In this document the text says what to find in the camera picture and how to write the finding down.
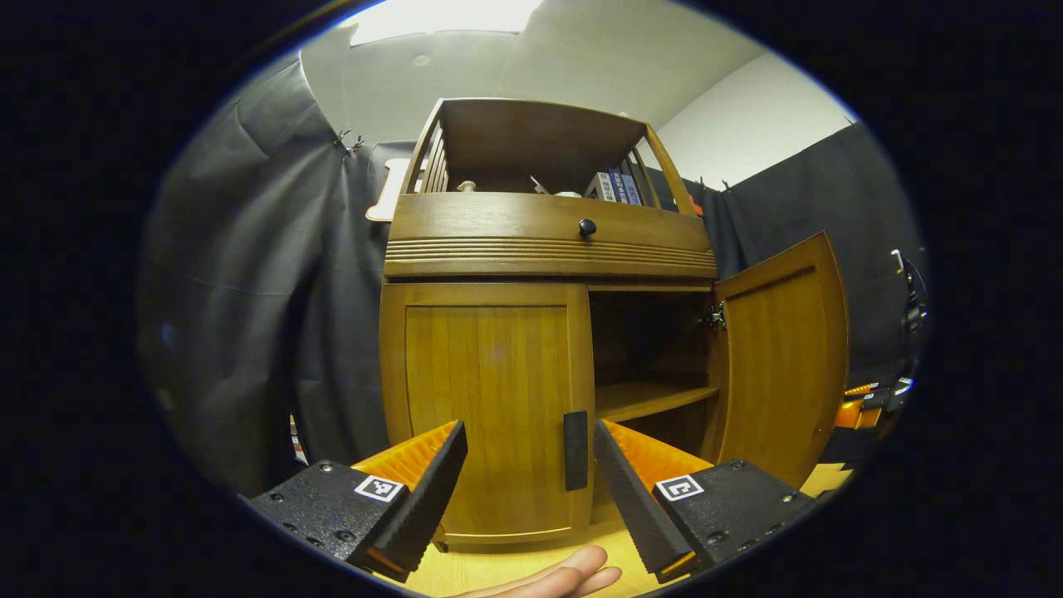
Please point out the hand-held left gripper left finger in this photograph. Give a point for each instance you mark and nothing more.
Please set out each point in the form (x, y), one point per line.
(423, 507)

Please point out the black backdrop cloth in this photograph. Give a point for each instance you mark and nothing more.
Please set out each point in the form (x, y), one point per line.
(249, 291)

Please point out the wooden drawer with black knob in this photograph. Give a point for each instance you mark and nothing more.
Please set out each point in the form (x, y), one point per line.
(498, 220)

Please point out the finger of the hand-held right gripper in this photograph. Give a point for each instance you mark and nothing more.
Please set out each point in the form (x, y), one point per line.
(859, 409)

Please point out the wooden shoe cabinet door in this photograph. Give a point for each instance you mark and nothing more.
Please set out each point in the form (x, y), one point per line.
(781, 357)
(490, 390)

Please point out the light blue spine book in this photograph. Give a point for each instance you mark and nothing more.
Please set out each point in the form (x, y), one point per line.
(634, 189)

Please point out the white spine book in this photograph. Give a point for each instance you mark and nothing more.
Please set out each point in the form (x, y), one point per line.
(600, 186)

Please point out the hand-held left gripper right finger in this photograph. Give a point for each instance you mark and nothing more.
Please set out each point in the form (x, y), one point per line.
(635, 498)

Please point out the wooden double-door shoe cabinet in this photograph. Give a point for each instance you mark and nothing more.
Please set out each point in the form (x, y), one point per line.
(540, 257)

